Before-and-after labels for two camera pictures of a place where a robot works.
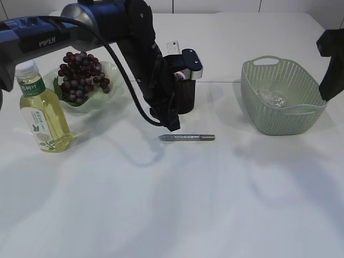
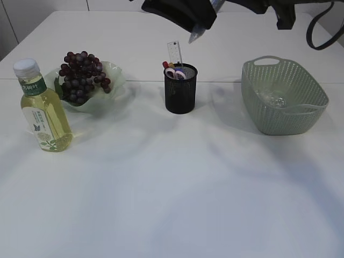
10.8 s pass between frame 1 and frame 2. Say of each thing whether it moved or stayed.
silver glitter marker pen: moved
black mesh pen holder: stayed
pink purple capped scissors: stayed
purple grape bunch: stayed
